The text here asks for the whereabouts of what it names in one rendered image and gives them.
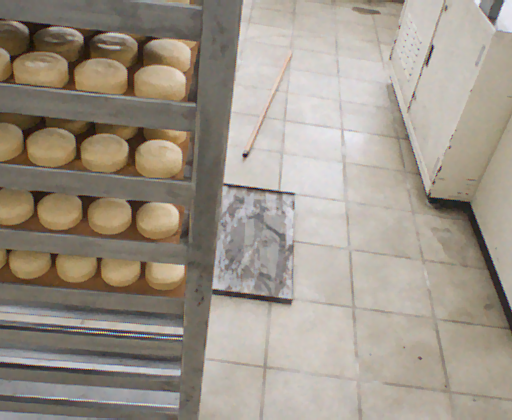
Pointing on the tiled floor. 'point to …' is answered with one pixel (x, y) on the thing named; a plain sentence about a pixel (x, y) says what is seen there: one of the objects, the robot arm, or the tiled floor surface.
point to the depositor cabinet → (457, 89)
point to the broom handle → (266, 106)
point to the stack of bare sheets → (255, 244)
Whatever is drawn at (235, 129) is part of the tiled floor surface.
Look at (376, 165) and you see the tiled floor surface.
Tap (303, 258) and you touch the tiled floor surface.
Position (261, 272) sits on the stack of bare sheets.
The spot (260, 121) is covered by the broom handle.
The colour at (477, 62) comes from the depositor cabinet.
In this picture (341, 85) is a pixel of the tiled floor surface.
